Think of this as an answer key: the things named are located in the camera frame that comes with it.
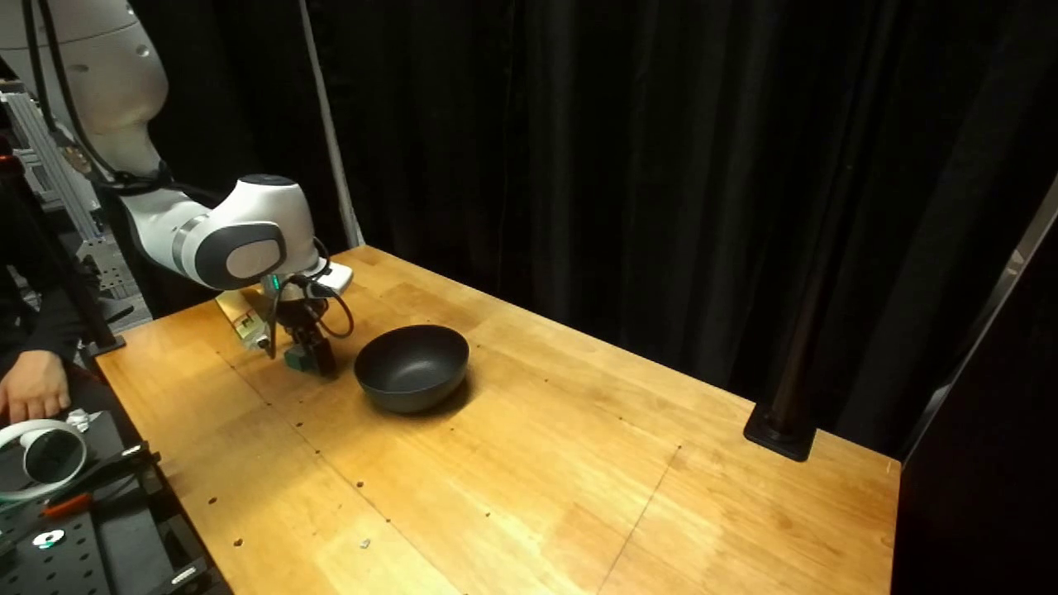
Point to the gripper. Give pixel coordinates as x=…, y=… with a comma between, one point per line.
x=302, y=314

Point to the green block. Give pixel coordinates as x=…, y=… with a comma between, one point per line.
x=297, y=359

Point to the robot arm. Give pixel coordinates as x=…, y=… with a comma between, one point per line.
x=240, y=231

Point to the black bowl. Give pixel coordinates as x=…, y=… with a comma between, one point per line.
x=411, y=369

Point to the grey slanted pole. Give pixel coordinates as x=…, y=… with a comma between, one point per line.
x=331, y=140

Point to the grey perforated plate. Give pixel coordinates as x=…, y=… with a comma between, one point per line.
x=120, y=277

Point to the black perforated plate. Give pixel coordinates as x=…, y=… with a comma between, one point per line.
x=107, y=545

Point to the hand controller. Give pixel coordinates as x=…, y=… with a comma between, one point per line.
x=51, y=454

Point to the silver disc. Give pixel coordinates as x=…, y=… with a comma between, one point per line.
x=48, y=540

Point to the black curtain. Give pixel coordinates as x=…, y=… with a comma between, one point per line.
x=628, y=149

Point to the black pole with base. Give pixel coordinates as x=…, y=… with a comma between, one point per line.
x=781, y=430

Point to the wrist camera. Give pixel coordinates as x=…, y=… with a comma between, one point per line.
x=245, y=318

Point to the aluminium extrusion frame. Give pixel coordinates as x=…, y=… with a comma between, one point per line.
x=50, y=157

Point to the grey metal rail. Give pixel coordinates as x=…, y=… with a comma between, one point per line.
x=984, y=314

